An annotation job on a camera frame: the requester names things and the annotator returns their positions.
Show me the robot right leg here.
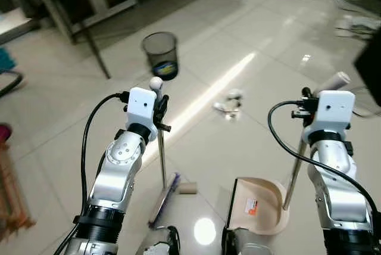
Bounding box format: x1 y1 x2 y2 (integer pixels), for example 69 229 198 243
221 226 282 255

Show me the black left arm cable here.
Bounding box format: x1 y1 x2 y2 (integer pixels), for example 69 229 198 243
54 92 130 255

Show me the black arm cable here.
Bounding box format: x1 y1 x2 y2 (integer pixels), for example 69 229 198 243
54 92 130 255
267 101 381 232

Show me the small cardboard roll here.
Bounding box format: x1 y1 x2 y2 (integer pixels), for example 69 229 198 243
178 182 198 195

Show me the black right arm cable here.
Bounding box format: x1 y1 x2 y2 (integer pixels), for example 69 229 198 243
267 101 381 232

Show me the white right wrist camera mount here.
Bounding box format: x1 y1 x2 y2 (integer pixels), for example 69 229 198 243
302 91 357 144

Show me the teal seat chair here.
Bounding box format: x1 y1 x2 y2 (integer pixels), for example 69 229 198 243
0 46 25 98

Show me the broom with metal handle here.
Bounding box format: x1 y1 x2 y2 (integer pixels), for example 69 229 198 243
147 76 181 230

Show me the black mesh waste bin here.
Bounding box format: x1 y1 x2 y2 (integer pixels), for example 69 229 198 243
142 31 180 82

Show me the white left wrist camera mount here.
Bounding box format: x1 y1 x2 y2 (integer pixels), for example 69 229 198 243
125 87 160 142

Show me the wooden rack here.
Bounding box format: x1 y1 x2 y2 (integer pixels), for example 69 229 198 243
0 123 35 241

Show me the beige long-handled dustpan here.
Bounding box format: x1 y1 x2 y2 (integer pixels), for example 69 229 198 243
225 71 352 236

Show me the crumpled white litter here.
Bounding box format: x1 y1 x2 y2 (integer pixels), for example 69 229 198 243
213 89 245 120

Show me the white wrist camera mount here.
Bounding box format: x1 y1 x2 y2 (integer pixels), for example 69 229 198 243
302 91 357 144
125 87 160 142

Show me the large black box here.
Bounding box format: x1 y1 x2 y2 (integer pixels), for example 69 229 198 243
354 29 381 108

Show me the table with metal legs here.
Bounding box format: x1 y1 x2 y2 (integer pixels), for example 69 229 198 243
23 0 139 80

